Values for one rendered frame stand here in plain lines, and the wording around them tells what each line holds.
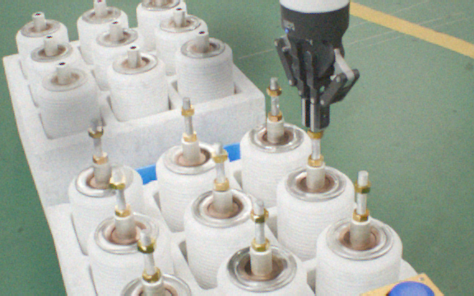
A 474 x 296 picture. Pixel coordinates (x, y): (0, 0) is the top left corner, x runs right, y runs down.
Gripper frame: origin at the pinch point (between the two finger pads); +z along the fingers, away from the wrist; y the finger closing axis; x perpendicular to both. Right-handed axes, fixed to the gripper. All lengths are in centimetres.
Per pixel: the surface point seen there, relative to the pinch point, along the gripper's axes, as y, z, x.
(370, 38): -70, 35, 70
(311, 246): 3.5, 16.0, -3.2
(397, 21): -73, 35, 83
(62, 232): -18.7, 17.0, -27.2
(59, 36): -65, 11, -8
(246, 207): -0.6, 9.7, -9.6
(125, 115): -41.6, 17.1, -6.9
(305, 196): 1.6, 9.7, -2.6
